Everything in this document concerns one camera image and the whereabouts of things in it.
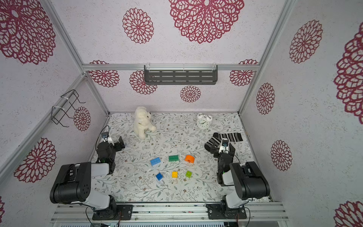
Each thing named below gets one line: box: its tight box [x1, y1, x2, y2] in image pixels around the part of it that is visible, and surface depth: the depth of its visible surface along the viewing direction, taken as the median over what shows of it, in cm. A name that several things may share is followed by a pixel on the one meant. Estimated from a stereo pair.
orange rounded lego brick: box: [184, 154, 196, 164], surface depth 95 cm
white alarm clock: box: [196, 113, 213, 131], surface depth 105 cm
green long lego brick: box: [168, 155, 180, 162], surface depth 96 cm
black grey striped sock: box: [204, 132, 244, 152], surface depth 105 cm
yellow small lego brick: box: [171, 171, 179, 179], surface depth 87 cm
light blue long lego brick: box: [150, 157, 162, 166], surface depth 94 cm
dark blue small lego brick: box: [155, 172, 164, 181], surface depth 87 cm
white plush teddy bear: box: [133, 106, 157, 140], surface depth 97 cm
